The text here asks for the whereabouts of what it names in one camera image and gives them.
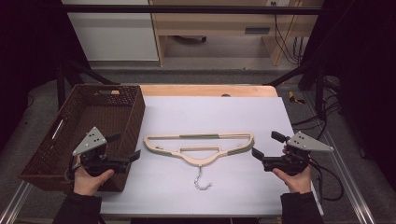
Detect yellow cable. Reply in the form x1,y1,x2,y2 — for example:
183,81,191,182
280,0,303,62

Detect grey drawer handle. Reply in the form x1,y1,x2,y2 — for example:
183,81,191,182
244,27,271,35

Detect black curtain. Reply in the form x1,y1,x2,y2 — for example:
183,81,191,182
0,0,92,152
298,0,396,189

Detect person's right hand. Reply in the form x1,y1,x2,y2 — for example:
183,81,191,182
272,167,312,194

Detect cream plastic clothes hanger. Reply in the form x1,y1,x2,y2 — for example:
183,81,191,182
143,133,254,191
143,134,255,166
144,133,256,167

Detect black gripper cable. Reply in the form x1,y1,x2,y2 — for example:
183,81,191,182
307,158,346,202

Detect wooden desk with drawer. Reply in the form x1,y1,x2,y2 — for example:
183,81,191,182
148,0,325,67

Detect black metal stand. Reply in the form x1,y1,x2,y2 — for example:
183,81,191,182
55,58,121,110
266,59,327,119

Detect black metal frame bar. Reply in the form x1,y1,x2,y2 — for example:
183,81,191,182
62,4,325,15

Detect brown woven basket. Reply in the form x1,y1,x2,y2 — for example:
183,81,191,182
18,83,147,193

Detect aluminium rail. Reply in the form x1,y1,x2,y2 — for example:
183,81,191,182
0,181,33,224
303,91,377,224

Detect person's left hand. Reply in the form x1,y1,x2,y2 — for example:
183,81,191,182
73,156,115,196

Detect yellow and black tape piece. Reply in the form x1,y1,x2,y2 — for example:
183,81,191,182
288,91,306,105

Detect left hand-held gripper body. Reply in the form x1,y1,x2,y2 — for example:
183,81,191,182
71,126,132,177

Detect white cabinet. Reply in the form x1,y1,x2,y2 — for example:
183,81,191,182
61,0,160,62

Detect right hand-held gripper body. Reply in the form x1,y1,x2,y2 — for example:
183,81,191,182
262,131,334,176

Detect black floor cables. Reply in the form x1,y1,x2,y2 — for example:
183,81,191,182
291,77,342,142

